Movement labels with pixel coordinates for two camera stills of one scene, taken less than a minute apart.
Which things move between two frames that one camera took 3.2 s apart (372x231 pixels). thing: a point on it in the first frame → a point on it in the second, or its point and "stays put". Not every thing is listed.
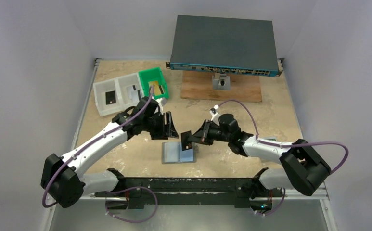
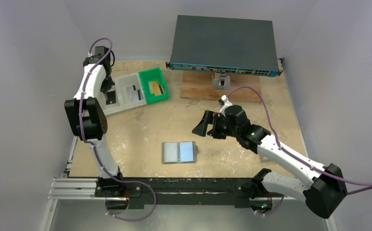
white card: (139, 94) stays put
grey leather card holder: (172, 153) stays put
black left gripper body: (155, 125) → (107, 83)
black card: (110, 97) stays put
